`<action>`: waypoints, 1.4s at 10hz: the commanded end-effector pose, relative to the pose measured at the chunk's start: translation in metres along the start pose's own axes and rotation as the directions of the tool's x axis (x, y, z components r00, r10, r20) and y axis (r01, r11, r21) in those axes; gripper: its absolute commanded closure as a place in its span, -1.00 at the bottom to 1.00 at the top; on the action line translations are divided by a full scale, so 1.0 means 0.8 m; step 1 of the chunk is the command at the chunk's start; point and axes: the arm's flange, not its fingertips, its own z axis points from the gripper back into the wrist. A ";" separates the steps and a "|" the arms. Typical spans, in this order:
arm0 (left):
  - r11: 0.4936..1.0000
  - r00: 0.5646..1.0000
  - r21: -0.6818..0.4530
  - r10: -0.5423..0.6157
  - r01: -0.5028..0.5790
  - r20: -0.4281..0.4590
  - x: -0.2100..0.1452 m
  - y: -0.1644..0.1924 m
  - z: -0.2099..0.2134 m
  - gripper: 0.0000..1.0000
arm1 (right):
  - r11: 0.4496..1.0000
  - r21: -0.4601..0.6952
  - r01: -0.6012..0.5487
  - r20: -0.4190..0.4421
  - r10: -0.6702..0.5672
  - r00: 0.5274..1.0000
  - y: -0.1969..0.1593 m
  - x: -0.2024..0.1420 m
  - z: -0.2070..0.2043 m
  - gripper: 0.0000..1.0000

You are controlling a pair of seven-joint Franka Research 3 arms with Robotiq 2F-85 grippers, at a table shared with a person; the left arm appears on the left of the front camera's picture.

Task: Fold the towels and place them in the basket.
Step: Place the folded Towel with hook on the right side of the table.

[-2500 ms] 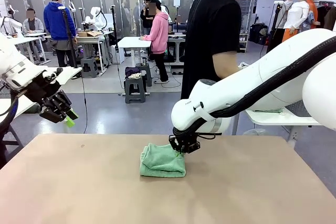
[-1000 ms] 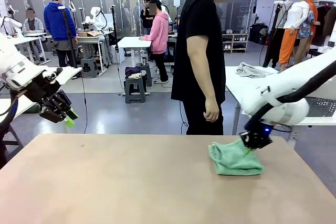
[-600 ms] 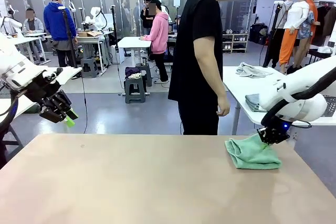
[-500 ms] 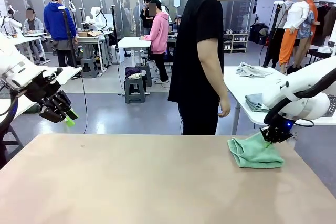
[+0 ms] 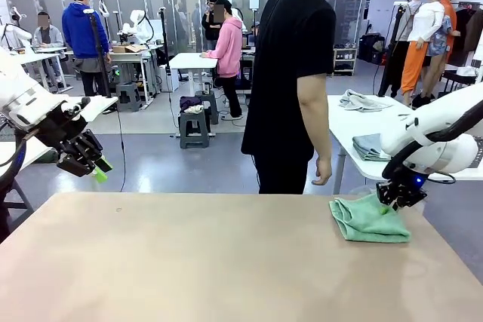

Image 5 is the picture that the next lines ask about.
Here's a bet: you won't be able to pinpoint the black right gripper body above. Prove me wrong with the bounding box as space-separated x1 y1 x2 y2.
392 170 429 208

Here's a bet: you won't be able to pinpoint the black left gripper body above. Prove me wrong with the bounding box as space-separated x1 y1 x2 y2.
39 105 103 163

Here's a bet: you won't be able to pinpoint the green terry towel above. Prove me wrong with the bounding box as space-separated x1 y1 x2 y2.
328 193 411 244

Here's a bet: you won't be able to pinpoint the light grey towel with loop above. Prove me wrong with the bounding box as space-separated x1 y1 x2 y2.
338 88 394 113

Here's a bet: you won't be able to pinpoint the person's right forearm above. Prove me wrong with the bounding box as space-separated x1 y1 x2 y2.
300 99 333 161

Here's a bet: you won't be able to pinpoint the white table with grey basket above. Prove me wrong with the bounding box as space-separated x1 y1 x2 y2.
0 95 119 172

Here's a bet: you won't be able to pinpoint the person's right hand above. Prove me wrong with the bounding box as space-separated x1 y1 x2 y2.
312 155 334 188

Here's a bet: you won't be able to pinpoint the blue-grey folded towel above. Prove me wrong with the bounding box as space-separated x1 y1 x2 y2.
352 133 392 163

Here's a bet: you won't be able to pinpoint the grey plastic stool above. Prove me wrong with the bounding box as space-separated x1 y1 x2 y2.
195 90 220 126
115 81 143 113

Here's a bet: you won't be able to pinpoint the large white side table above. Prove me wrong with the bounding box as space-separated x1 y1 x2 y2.
327 94 483 195

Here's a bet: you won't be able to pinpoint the white background desk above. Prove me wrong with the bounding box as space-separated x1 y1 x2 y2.
14 46 72 95

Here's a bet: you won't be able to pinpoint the black tripod pole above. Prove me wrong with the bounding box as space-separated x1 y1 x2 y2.
85 11 113 99

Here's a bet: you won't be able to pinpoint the grey stool with clothes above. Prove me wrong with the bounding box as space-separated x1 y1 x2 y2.
179 110 211 150

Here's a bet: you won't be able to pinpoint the white desk with cardboard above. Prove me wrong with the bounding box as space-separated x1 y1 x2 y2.
101 44 167 107

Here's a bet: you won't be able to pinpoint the seated person in grey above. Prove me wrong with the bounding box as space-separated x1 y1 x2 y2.
32 11 66 89

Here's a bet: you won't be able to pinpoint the pile of dark clothes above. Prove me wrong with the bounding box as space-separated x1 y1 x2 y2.
179 95 207 115

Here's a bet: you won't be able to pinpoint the open cardboard box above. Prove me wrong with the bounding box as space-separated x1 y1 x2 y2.
112 44 147 55

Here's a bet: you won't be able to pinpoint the person in blue hoodie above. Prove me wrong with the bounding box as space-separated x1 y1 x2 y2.
61 0 112 97

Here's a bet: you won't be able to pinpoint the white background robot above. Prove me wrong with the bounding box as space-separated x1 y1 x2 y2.
121 8 155 46
0 7 34 54

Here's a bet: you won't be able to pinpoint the black trolley shelf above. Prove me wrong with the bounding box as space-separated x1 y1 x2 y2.
439 69 478 93

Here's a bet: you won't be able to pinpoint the thin black stand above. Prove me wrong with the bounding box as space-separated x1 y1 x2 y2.
157 7 171 93

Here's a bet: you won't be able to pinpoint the small white standing desk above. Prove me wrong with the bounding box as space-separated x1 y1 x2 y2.
168 52 220 138

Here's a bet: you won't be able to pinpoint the white metal rack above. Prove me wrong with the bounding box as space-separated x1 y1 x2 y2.
471 41 483 85

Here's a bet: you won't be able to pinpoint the wooden shoe shelf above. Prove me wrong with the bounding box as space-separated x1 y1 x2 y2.
334 47 358 77

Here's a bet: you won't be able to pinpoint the black bags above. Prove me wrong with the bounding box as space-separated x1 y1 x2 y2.
357 33 386 66

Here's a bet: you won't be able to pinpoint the person in black t-shirt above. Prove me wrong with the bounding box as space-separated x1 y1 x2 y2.
241 0 337 195

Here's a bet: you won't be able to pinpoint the rack of dark clothes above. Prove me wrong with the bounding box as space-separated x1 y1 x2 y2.
448 1 483 69

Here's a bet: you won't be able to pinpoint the person in pink hoodie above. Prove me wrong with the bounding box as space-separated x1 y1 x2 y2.
201 0 245 121

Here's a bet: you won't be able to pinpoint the person in black jacket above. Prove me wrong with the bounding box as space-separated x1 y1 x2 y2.
202 0 223 51

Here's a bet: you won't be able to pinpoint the mannequin in grey vest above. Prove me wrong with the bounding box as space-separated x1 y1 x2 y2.
379 0 426 97

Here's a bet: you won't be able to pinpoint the mannequin with beige hat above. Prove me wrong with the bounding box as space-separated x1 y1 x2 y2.
413 0 460 109

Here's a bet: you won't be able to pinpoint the seated person behind desk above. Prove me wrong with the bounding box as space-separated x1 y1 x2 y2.
248 23 261 48

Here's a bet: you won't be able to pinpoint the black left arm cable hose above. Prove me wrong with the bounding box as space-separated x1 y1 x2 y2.
0 128 38 172

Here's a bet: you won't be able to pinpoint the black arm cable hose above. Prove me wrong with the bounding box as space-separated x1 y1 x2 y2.
381 99 483 180
0 128 38 172

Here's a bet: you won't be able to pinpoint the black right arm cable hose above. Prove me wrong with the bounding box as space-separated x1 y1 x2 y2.
381 99 483 180

